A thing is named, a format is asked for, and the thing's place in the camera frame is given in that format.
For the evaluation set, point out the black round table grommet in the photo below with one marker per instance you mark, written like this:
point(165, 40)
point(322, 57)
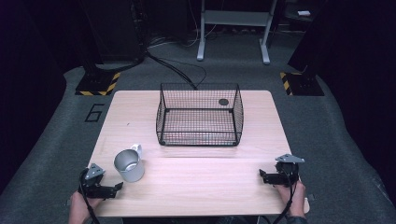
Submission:
point(223, 101)

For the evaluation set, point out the grey metal cup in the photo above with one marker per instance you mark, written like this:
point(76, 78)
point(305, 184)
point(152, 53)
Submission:
point(129, 165)

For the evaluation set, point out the small white box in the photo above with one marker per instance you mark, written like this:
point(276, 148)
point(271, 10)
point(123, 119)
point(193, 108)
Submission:
point(304, 13)

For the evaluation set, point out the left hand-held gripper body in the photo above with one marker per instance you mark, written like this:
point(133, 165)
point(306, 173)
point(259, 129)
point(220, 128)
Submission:
point(93, 179)

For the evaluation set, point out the person's left hand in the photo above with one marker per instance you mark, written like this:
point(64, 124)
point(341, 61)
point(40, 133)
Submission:
point(79, 207)

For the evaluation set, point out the black yellow striped stand base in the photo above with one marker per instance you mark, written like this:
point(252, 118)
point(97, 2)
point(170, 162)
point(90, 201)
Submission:
point(98, 84)
point(300, 84)

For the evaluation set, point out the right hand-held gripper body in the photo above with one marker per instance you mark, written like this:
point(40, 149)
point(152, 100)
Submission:
point(288, 168)

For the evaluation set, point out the white metal stand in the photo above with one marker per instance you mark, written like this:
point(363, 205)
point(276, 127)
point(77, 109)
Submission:
point(233, 25)

